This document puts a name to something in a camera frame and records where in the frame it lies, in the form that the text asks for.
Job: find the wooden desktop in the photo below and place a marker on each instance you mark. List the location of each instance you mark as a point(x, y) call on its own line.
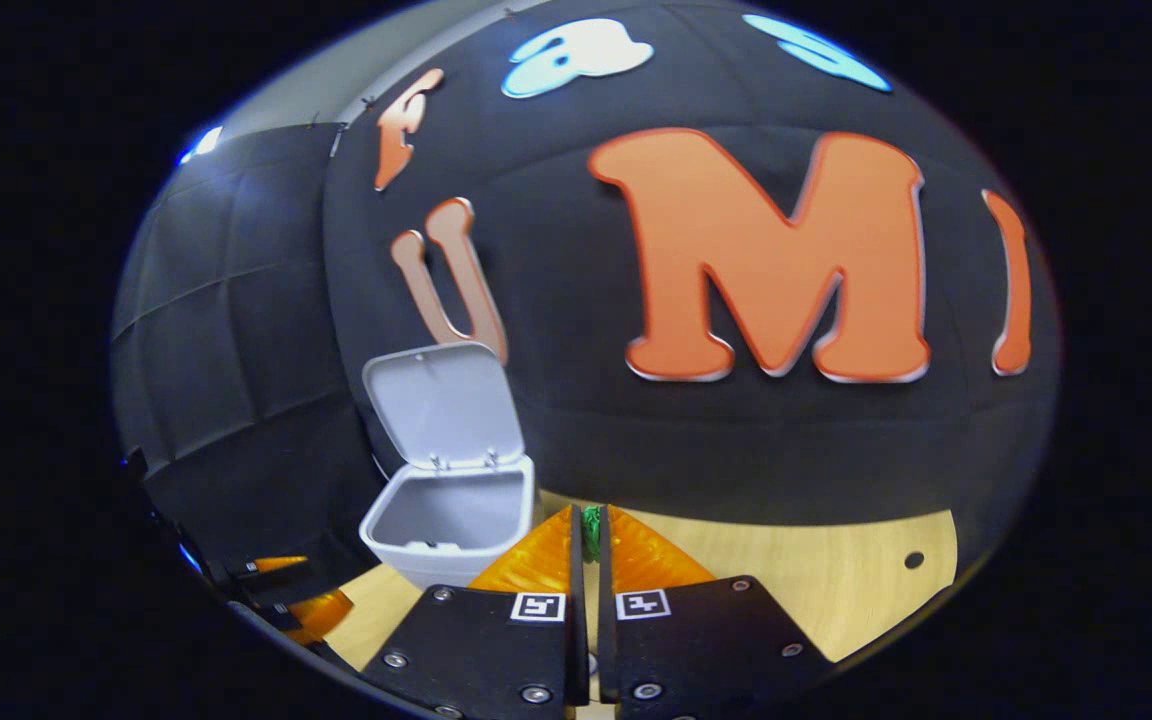
point(816, 580)

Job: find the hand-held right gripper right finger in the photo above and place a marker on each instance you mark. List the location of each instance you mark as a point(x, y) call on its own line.
point(606, 620)

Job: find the white desktop garbage bin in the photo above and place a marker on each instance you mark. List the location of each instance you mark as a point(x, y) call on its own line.
point(446, 410)

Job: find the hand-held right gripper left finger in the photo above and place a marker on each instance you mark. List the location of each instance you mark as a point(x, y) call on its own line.
point(578, 620)

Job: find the green paper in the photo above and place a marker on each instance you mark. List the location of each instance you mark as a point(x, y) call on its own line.
point(591, 525)

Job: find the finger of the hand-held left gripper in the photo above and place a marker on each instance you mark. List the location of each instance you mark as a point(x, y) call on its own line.
point(321, 612)
point(276, 570)

